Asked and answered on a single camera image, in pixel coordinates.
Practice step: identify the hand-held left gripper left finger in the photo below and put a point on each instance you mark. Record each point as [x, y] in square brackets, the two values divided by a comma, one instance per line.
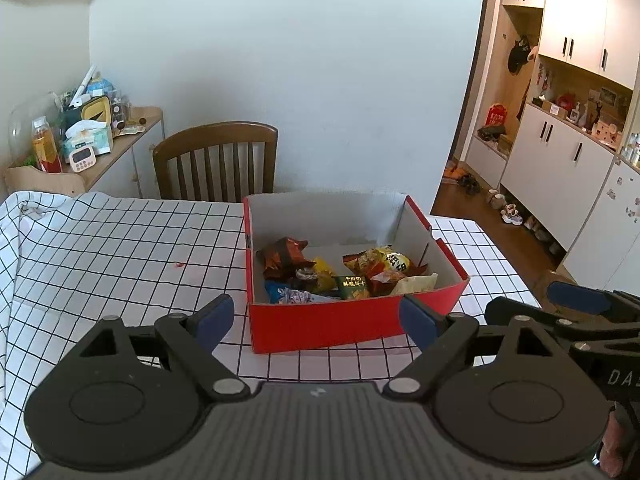
[215, 317]

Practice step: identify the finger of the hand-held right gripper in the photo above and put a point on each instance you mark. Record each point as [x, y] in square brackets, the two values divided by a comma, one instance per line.
[510, 310]
[577, 297]

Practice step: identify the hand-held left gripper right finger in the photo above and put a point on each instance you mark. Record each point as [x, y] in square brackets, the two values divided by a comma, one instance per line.
[420, 321]

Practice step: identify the pale cracker packet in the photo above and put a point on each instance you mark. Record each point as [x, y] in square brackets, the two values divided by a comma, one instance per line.
[412, 285]

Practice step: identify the blue cookie packet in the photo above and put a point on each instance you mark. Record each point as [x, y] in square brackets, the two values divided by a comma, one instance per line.
[275, 291]

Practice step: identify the yellow red snack bag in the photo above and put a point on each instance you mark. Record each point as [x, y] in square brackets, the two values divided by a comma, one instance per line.
[387, 261]

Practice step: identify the green snack packet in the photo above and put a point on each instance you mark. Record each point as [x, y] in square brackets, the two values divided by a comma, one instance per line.
[352, 287]

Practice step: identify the white blue snack packet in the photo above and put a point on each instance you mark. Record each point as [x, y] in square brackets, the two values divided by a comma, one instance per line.
[300, 297]

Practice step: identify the brown orange snack bag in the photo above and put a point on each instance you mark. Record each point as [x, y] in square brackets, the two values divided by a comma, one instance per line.
[280, 257]

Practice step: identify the red cardboard box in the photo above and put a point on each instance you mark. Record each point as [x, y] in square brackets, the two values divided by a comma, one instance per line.
[325, 327]

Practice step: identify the small dark brown snack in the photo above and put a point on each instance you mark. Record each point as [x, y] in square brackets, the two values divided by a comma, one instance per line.
[305, 275]

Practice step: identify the yellow candy packet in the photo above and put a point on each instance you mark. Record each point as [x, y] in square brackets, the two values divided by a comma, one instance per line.
[325, 272]

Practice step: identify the person's right hand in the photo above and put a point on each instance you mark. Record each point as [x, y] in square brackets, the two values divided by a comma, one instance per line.
[620, 447]

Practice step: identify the white sneakers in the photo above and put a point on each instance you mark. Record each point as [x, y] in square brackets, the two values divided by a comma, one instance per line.
[512, 215]

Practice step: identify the checked white tablecloth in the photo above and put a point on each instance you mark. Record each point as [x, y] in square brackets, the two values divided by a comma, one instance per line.
[100, 260]

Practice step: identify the orange slippers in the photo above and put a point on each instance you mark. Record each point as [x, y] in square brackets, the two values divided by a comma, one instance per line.
[451, 172]

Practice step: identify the slatted wooden chair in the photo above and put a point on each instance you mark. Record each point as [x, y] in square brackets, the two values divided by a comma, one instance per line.
[215, 137]

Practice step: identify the light wooden side cabinet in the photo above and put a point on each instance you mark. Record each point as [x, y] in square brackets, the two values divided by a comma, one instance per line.
[120, 150]

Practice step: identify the white kitchen timer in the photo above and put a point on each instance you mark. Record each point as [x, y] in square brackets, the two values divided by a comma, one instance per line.
[81, 159]

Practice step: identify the teal white tissue pack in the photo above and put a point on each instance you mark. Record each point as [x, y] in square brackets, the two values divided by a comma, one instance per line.
[87, 139]

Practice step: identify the orange drink bottle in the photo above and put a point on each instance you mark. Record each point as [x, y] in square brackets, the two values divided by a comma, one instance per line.
[46, 147]

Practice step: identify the yellow box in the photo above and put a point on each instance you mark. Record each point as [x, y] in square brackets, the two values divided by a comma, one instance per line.
[96, 109]

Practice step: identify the black hanging cap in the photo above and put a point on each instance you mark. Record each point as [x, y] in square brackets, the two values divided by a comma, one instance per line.
[520, 55]

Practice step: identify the white rolled tube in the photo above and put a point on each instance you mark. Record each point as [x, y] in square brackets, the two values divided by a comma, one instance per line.
[82, 85]

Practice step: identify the clear glass dome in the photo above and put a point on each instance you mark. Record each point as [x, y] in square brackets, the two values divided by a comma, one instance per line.
[22, 125]

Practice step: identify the white wall cabinet unit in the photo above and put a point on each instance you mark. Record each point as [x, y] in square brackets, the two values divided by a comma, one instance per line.
[555, 170]

